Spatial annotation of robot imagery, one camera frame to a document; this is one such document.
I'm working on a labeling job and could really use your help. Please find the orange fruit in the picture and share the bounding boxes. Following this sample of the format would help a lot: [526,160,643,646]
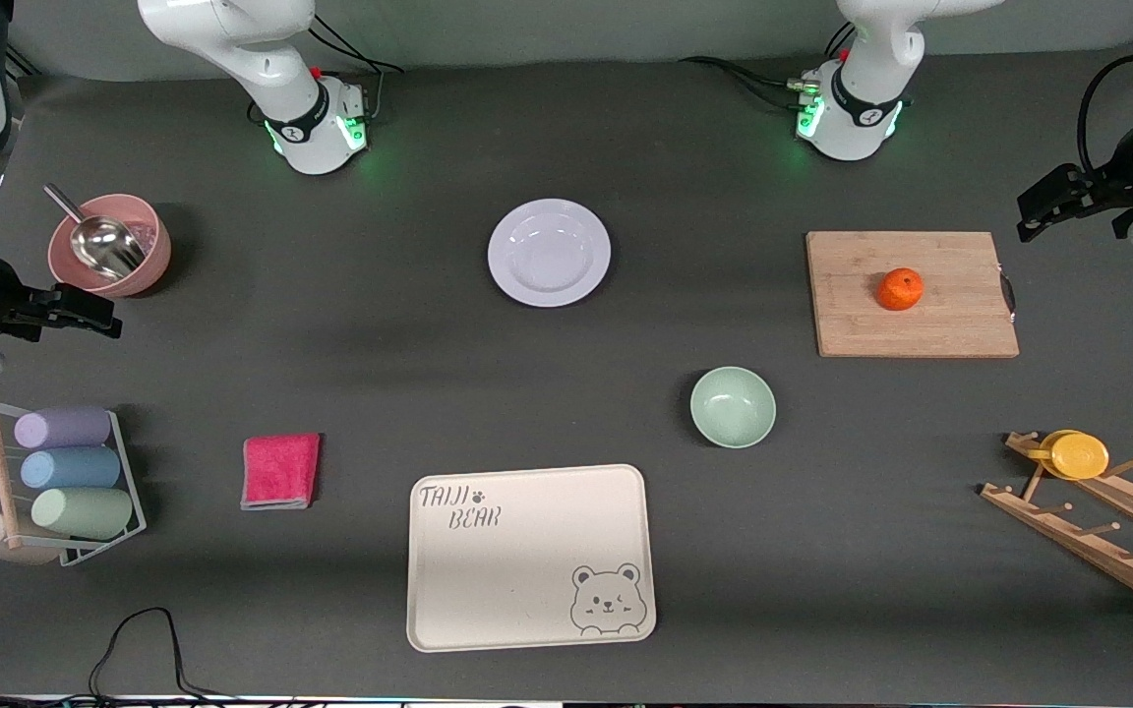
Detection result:
[876,267,924,312]

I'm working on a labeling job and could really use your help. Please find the white round plate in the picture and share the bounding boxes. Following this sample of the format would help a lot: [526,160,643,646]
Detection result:
[488,199,613,308]

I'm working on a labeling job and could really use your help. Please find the metal scoop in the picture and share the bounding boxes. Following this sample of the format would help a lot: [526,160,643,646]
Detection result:
[43,184,148,281]

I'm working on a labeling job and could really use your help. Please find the pink bowl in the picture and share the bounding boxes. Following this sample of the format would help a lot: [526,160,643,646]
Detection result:
[47,194,172,298]

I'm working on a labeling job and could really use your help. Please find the purple cup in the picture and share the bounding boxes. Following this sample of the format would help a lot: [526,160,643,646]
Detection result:
[14,406,113,450]

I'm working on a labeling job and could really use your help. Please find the blue cup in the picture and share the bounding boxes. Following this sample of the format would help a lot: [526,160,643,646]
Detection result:
[20,447,122,491]

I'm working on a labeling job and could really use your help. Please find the green cup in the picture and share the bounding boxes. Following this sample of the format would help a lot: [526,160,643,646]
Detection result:
[30,487,135,541]

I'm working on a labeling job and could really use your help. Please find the wooden cutting board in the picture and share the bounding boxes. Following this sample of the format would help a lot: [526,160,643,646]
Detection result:
[805,231,1020,359]

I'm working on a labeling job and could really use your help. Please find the yellow cup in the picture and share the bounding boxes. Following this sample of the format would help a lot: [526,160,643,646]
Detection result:
[1039,430,1110,481]

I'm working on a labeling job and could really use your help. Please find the pink folded cloth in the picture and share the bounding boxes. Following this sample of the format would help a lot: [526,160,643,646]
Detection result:
[241,434,322,510]

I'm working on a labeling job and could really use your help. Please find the wooden peg rack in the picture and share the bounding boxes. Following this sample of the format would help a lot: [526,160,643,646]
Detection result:
[981,431,1133,620]

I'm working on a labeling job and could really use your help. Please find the green bowl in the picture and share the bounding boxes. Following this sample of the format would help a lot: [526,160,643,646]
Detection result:
[690,366,777,449]

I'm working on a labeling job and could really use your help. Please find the beige bear print tray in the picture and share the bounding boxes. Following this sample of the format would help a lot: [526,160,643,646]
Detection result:
[407,464,657,653]

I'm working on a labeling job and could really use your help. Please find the white wire cup rack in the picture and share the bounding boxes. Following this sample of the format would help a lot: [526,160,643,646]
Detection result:
[0,395,147,567]

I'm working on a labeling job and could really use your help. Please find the black floor cable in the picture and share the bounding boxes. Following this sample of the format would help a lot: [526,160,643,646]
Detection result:
[0,607,331,708]

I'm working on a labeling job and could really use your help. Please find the black left base cables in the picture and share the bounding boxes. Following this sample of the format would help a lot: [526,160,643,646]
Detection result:
[680,20,823,111]

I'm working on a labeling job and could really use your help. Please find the black base cables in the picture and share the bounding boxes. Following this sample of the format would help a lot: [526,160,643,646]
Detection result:
[306,15,405,124]
[680,20,823,111]

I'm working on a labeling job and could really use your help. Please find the black right base cables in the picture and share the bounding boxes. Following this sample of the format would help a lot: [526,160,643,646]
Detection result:
[306,15,405,124]

